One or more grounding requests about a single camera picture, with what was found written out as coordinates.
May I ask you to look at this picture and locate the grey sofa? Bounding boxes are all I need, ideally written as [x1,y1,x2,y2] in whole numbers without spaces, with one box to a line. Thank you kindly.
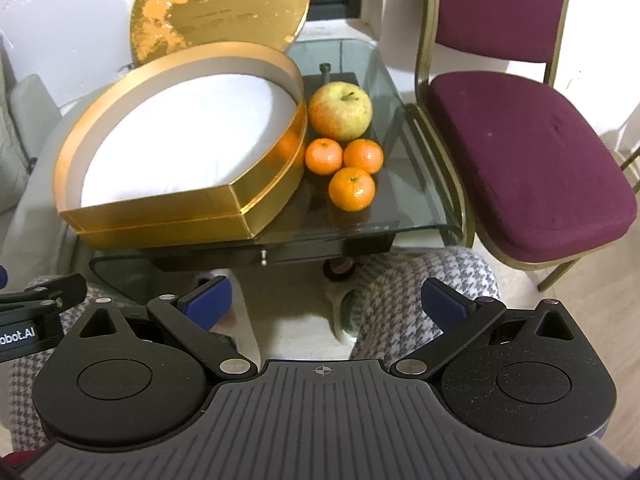
[0,42,121,286]

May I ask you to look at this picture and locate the maroon padded chair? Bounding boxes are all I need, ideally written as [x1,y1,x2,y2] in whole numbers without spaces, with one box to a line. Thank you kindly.
[414,0,638,293]

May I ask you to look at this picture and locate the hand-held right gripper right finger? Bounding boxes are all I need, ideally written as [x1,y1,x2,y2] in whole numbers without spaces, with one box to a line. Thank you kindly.
[389,279,577,378]

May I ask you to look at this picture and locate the maroon garment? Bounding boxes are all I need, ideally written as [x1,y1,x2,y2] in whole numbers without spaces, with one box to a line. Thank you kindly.
[0,450,33,480]

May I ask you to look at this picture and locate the person's slippered foot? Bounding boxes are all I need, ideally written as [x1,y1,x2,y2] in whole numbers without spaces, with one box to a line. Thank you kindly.
[322,257,363,345]

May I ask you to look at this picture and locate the glass desktop table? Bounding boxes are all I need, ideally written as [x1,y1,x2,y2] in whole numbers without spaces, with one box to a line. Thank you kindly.
[89,37,477,311]

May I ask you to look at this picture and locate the yellow-red apple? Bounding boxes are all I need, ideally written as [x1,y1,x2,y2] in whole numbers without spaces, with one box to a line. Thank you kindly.
[308,81,374,142]

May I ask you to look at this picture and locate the orange mandarin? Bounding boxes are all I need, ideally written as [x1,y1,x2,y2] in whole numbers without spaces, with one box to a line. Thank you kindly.
[328,166,376,211]
[343,138,384,175]
[304,138,344,176]

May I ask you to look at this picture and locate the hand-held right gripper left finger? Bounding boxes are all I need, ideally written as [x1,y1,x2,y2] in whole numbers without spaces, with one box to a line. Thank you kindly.
[77,276,253,378]

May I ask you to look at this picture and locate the gold round box lid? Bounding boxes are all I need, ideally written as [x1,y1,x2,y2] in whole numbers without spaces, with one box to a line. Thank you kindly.
[129,0,312,68]

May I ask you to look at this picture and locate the gold metal chair frame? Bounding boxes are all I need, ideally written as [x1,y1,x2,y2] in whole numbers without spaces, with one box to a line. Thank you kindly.
[619,147,640,186]

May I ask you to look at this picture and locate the gold round gift box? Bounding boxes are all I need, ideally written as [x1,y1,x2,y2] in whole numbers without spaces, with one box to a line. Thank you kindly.
[52,41,307,251]

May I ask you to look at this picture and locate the person's houndstooth pants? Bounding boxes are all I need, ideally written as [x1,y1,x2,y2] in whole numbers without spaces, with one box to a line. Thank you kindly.
[7,247,501,461]

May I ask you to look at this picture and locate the grey back cushion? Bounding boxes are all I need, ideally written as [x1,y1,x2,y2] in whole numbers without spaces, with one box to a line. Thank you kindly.
[0,55,31,213]

